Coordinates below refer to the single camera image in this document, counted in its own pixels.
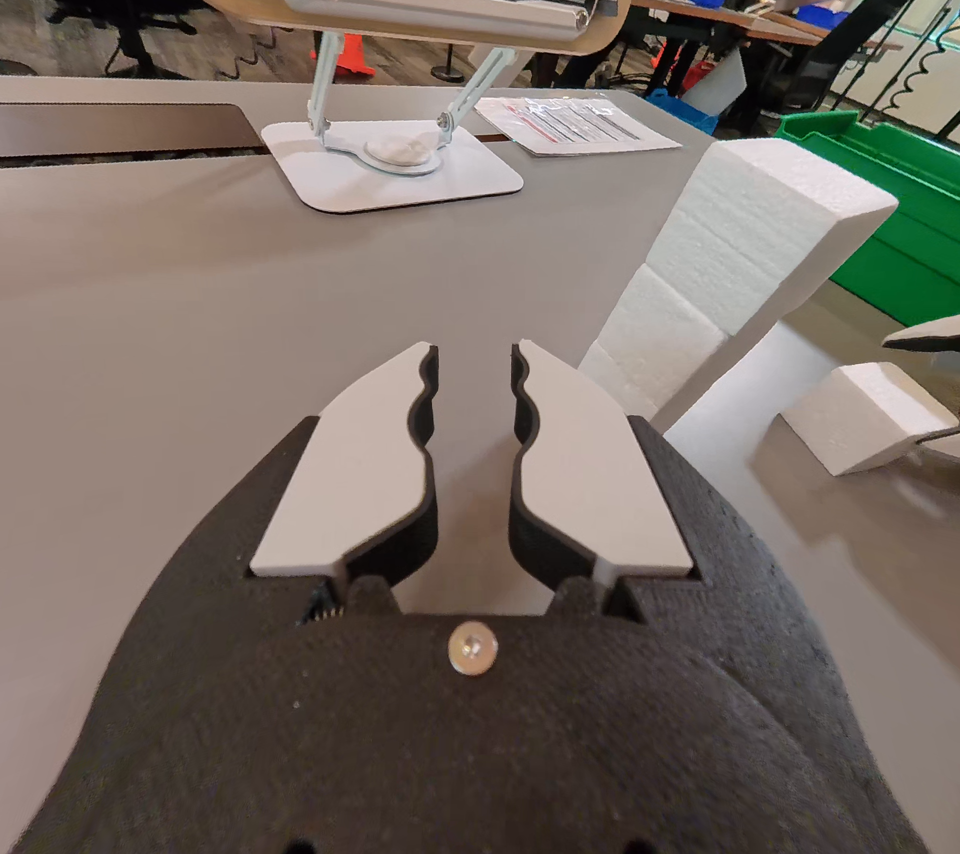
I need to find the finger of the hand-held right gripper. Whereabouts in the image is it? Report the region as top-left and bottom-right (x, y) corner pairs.
(881, 314), (960, 355)
(912, 422), (960, 465)

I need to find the wooden document stand white base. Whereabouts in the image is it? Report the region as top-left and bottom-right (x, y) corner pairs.
(120, 0), (646, 216)

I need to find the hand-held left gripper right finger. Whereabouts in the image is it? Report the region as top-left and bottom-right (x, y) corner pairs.
(508, 339), (695, 609)

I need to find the orange traffic cone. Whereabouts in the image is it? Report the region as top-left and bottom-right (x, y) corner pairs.
(333, 32), (376, 80)

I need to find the laminated instruction sheet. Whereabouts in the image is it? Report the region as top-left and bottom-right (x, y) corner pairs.
(474, 95), (685, 159)

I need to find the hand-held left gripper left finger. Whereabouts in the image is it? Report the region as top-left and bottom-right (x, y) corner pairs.
(249, 341), (442, 591)

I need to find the green plastic bin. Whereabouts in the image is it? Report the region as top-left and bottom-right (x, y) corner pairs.
(774, 110), (960, 327)

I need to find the black office chair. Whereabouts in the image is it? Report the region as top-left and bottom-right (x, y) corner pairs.
(45, 0), (200, 81)

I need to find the white putty lump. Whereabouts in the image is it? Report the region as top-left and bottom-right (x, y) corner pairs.
(366, 134), (435, 166)

